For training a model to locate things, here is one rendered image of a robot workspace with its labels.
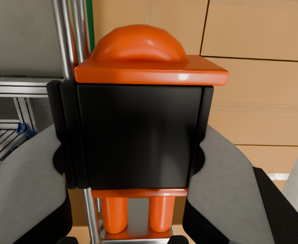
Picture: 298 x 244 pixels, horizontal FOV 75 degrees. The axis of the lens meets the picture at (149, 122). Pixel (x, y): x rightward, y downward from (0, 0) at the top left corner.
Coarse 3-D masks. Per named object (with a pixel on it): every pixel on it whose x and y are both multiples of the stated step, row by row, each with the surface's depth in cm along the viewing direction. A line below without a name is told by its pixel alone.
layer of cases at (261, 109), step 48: (96, 0) 66; (144, 0) 66; (192, 0) 67; (240, 0) 68; (288, 0) 68; (192, 48) 74; (240, 48) 75; (288, 48) 76; (240, 96) 84; (288, 96) 85; (240, 144) 96; (288, 144) 96
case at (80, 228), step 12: (72, 192) 44; (72, 204) 41; (84, 204) 41; (96, 204) 41; (180, 204) 43; (72, 216) 39; (84, 216) 39; (180, 216) 40; (72, 228) 37; (84, 228) 37; (180, 228) 39; (84, 240) 39; (192, 240) 41
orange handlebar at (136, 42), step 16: (112, 32) 10; (128, 32) 10; (144, 32) 10; (160, 32) 10; (96, 48) 10; (112, 48) 10; (128, 48) 10; (144, 48) 10; (160, 48) 10; (176, 48) 10; (112, 208) 15; (160, 208) 15; (112, 224) 16; (160, 224) 16
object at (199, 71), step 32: (96, 64) 9; (128, 64) 10; (160, 64) 10; (192, 64) 10; (96, 96) 10; (128, 96) 10; (160, 96) 10; (192, 96) 10; (96, 128) 10; (128, 128) 10; (160, 128) 10; (192, 128) 11; (96, 160) 11; (128, 160) 11; (160, 160) 12; (192, 160) 12; (96, 192) 12; (128, 192) 13; (160, 192) 13
